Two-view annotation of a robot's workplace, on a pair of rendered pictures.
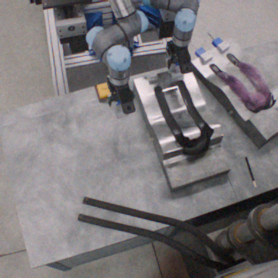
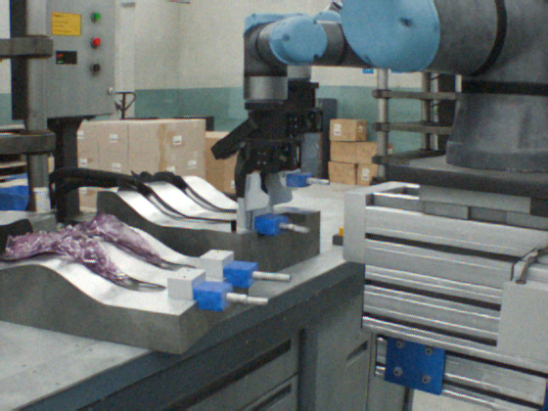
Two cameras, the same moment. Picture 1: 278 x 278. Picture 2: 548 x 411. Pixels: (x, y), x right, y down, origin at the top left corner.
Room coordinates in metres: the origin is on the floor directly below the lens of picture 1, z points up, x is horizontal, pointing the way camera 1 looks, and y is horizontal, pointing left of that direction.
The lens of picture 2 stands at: (1.83, -0.67, 1.11)
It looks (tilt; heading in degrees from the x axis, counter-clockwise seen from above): 10 degrees down; 147
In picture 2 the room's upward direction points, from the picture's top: straight up
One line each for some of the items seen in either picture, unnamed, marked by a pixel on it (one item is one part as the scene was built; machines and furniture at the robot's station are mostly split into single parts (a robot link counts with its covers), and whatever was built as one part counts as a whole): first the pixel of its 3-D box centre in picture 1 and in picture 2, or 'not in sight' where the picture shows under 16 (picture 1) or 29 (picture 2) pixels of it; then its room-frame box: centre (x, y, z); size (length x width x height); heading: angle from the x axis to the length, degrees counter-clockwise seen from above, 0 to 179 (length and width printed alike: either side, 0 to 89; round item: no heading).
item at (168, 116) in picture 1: (184, 114); (184, 196); (0.71, -0.17, 0.92); 0.35 x 0.16 x 0.09; 24
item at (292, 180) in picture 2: (118, 100); (302, 180); (0.73, 0.10, 0.93); 0.13 x 0.05 x 0.05; 24
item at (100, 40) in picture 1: (106, 40); not in sight; (0.80, 0.15, 1.25); 0.11 x 0.11 x 0.08; 43
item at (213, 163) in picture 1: (181, 123); (182, 217); (0.69, -0.17, 0.87); 0.50 x 0.26 x 0.14; 24
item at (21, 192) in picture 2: not in sight; (22, 203); (-3.18, 0.06, 0.32); 0.60 x 0.41 x 0.22; 27
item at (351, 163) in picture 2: not in sight; (361, 152); (-4.27, 4.56, 0.42); 0.86 x 0.33 x 0.83; 21
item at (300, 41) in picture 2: (184, 4); (300, 42); (1.05, -0.13, 1.20); 0.11 x 0.11 x 0.08; 81
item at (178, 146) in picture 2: not in sight; (136, 171); (-3.44, 1.19, 0.47); 1.22 x 0.80 x 0.94; 25
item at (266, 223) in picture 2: (173, 64); (276, 225); (0.96, -0.12, 0.90); 0.13 x 0.05 x 0.05; 24
